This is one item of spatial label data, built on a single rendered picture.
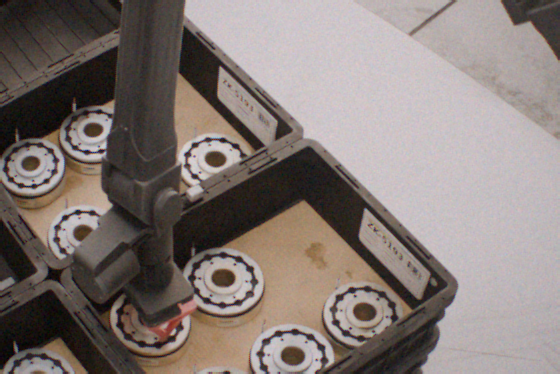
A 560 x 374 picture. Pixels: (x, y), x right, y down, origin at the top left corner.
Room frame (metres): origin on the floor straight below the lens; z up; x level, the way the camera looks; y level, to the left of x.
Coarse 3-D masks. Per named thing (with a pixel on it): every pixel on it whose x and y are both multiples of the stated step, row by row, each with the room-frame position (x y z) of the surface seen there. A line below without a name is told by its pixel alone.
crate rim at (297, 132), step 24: (192, 24) 1.27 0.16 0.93; (96, 48) 1.20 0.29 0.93; (216, 48) 1.23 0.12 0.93; (240, 72) 1.19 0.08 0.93; (24, 96) 1.10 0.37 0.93; (264, 96) 1.15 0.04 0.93; (288, 120) 1.11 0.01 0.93; (288, 144) 1.07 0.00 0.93; (240, 168) 1.02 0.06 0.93; (0, 192) 0.92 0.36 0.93; (24, 216) 0.89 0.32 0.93; (48, 264) 0.82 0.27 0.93
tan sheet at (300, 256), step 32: (288, 224) 1.02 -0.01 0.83; (320, 224) 1.03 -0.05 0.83; (256, 256) 0.96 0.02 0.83; (288, 256) 0.97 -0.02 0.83; (320, 256) 0.98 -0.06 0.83; (352, 256) 0.98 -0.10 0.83; (288, 288) 0.92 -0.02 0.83; (320, 288) 0.92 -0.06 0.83; (192, 320) 0.85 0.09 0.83; (256, 320) 0.86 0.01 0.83; (288, 320) 0.87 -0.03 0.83; (192, 352) 0.80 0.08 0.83; (224, 352) 0.81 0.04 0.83
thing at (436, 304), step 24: (312, 144) 1.07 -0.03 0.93; (264, 168) 1.02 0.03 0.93; (336, 168) 1.05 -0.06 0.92; (216, 192) 0.97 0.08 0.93; (360, 192) 1.01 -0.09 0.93; (384, 216) 0.97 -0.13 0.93; (408, 240) 0.94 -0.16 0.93; (432, 264) 0.91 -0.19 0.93; (72, 288) 0.80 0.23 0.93; (456, 288) 0.88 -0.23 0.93; (96, 312) 0.77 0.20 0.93; (432, 312) 0.84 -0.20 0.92; (384, 336) 0.79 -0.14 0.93; (360, 360) 0.76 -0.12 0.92
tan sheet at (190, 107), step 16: (176, 96) 1.22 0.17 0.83; (192, 96) 1.23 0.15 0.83; (176, 112) 1.19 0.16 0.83; (192, 112) 1.19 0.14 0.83; (208, 112) 1.20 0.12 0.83; (176, 128) 1.16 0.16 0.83; (192, 128) 1.16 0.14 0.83; (208, 128) 1.17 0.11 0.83; (224, 128) 1.17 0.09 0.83; (80, 176) 1.05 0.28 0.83; (96, 176) 1.05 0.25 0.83; (64, 192) 1.02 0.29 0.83; (80, 192) 1.02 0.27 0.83; (96, 192) 1.03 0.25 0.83; (48, 208) 0.99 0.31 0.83; (64, 208) 0.99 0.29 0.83; (32, 224) 0.95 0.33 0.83; (48, 224) 0.96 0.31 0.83
